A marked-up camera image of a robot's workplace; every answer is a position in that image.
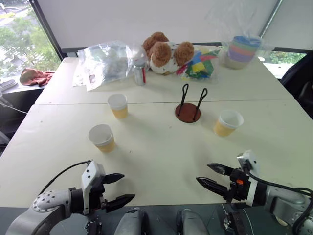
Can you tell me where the silver can with red label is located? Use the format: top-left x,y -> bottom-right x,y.
133,58 -> 148,87

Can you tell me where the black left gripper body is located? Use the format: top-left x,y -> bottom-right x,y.
88,175 -> 110,215

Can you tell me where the brown white plush dog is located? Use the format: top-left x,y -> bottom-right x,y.
142,31 -> 196,75

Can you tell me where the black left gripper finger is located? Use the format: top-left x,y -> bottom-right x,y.
107,194 -> 135,213
104,173 -> 125,186

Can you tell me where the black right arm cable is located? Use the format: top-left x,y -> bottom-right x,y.
246,168 -> 313,232

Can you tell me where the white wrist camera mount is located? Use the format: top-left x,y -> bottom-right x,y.
81,160 -> 107,216
236,149 -> 260,208

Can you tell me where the yellow white paper cup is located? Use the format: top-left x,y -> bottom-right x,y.
107,94 -> 129,120
213,109 -> 245,138
88,124 -> 116,153

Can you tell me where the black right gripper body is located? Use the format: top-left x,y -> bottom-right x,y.
225,167 -> 251,204

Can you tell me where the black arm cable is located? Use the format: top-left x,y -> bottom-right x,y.
246,168 -> 313,232
38,160 -> 94,197

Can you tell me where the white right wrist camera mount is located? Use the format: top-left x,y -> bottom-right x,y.
236,149 -> 260,208

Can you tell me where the reddish brown cloth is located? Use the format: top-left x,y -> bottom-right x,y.
19,67 -> 56,88

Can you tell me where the grey rounded shape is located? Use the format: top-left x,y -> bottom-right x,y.
176,208 -> 209,235
113,208 -> 148,235

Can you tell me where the clear plastic bag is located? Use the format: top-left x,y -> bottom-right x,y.
72,40 -> 150,92

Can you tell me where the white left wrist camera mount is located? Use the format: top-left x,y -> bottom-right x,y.
81,160 -> 107,216

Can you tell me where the brown cup holder stand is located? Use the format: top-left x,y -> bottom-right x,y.
175,83 -> 209,123

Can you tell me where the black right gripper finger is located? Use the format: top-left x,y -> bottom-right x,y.
195,176 -> 230,203
207,163 -> 237,177

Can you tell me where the black chair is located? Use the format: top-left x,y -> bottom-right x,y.
279,51 -> 313,106

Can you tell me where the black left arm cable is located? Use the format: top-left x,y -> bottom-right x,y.
38,160 -> 94,197

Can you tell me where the bagged stack of coloured bowls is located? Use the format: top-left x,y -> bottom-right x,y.
221,35 -> 264,71

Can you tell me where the bag of colourful blocks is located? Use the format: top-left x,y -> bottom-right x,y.
175,47 -> 220,84

